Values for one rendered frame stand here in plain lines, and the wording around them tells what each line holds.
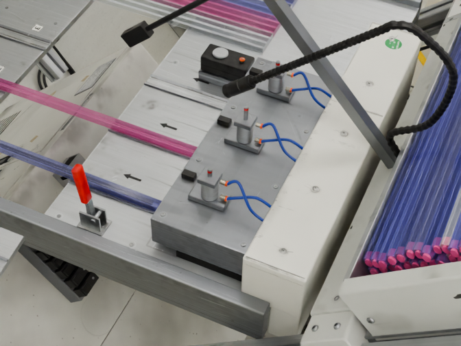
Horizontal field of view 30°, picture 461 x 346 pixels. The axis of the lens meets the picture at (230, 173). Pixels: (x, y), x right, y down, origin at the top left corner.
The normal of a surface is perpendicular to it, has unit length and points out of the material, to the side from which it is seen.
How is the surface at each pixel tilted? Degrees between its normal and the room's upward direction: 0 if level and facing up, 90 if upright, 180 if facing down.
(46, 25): 48
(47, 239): 90
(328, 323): 90
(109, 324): 0
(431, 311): 90
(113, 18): 0
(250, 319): 90
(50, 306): 0
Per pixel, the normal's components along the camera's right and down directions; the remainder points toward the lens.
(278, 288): -0.41, 0.68
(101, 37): 0.69, -0.21
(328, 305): -0.59, -0.71
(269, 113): 0.02, -0.66
